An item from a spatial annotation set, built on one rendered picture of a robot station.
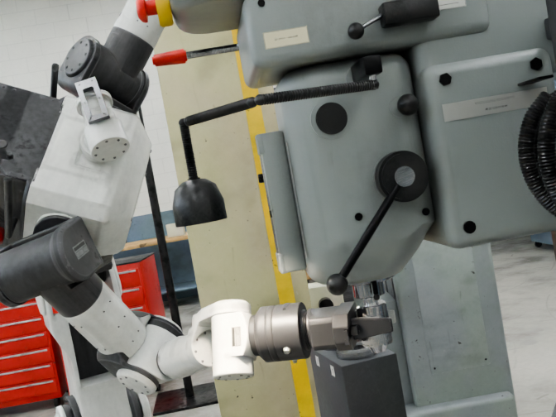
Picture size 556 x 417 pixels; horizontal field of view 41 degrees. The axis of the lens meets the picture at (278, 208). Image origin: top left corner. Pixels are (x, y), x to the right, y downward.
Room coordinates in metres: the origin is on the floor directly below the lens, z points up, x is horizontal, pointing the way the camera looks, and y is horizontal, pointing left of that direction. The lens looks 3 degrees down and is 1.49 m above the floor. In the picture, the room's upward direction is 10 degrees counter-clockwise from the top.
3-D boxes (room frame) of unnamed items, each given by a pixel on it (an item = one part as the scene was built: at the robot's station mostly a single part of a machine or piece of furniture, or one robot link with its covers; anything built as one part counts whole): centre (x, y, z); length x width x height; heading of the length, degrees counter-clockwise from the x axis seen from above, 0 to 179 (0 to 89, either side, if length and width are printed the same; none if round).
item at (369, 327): (1.10, -0.11, 1.24); 0.06 x 0.02 x 0.03; 76
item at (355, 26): (1.00, -0.19, 1.66); 0.12 x 0.04 x 0.04; 95
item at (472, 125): (1.14, -0.31, 1.47); 0.24 x 0.19 x 0.26; 5
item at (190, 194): (1.03, 0.11, 1.47); 0.07 x 0.07 x 0.06
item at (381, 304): (1.13, -0.12, 1.26); 0.05 x 0.05 x 0.01
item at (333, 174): (1.13, -0.12, 1.47); 0.21 x 0.19 x 0.32; 5
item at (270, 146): (1.12, -0.01, 1.45); 0.04 x 0.04 x 0.21; 5
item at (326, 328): (1.15, -0.03, 1.24); 0.13 x 0.12 x 0.10; 166
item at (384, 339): (1.13, -0.11, 1.23); 0.05 x 0.05 x 0.05
